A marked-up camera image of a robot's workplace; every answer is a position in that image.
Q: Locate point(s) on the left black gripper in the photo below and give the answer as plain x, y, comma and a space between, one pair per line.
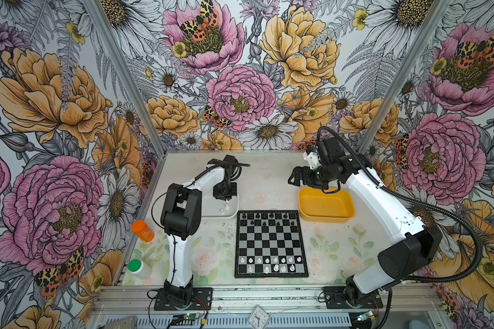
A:
232, 192

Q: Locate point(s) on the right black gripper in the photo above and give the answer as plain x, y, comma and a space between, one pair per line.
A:
297, 173

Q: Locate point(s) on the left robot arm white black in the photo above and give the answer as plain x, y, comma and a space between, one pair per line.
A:
181, 217

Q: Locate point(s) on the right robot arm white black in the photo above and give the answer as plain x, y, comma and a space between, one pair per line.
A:
413, 244

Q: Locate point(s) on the white plastic bin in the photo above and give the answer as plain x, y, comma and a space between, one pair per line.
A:
219, 208

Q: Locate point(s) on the yellow plastic bin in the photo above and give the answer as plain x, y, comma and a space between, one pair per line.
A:
316, 206

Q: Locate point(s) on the black and white chessboard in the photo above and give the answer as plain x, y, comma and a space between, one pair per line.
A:
269, 244

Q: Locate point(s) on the orange capped bottle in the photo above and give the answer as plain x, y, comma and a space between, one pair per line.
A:
143, 231

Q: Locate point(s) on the green capped white bottle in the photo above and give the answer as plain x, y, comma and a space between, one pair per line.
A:
139, 268

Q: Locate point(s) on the small white analog clock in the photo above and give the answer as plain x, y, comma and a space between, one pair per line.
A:
258, 319

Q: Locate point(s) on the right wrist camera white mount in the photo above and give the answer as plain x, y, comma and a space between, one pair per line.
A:
312, 159

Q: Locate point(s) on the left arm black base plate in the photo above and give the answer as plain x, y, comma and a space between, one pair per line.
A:
197, 299

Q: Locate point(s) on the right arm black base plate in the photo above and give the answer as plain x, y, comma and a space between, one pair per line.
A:
336, 297

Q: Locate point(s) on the aluminium frame rail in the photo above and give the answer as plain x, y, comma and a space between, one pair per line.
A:
119, 300

